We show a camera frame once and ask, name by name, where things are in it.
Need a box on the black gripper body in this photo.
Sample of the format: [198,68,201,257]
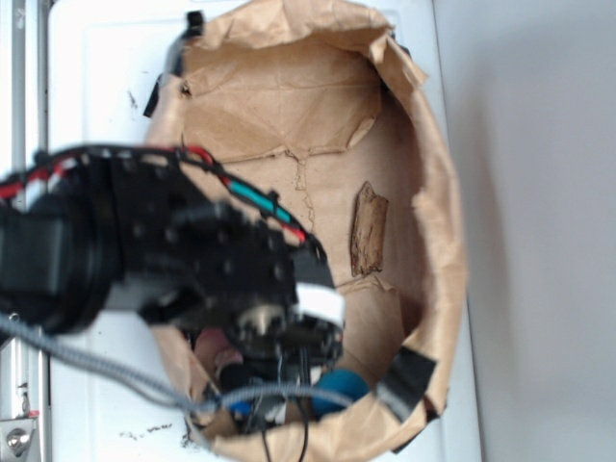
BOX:
[223,310,344,385]

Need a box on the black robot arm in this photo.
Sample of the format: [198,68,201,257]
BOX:
[1,144,346,378]

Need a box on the blue ball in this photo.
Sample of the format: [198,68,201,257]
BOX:
[312,369,370,420]

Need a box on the brown wood piece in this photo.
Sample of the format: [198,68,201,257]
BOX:
[350,181,389,277]

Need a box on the brown paper bag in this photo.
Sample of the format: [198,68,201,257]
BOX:
[146,1,468,461]

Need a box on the white plastic tray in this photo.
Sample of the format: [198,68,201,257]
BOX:
[48,1,481,461]

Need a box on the white flat ribbon cable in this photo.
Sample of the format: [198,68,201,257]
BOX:
[294,282,347,324]

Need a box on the metal frame rail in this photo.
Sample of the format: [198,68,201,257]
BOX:
[1,1,51,461]

